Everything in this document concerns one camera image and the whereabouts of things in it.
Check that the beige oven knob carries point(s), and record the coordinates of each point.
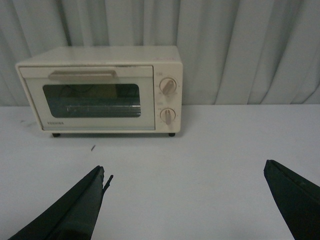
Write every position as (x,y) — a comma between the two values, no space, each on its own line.
(167,86)
(168,115)

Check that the cream oven door with handle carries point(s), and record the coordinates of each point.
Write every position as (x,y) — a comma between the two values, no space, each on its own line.
(116,98)

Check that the lower beige oven knob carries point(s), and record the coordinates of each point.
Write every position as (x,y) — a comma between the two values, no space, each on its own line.
(168,115)

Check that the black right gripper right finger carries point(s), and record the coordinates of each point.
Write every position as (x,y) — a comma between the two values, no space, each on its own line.
(297,199)

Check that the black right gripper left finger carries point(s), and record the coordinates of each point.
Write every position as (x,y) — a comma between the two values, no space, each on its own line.
(74,215)

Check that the upper beige oven knob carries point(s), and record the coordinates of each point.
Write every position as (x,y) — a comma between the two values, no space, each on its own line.
(167,86)

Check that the cream toaster oven body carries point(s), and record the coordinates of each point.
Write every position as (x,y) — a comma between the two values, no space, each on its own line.
(164,60)

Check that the grey pleated curtain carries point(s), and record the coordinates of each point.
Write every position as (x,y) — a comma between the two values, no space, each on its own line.
(242,52)

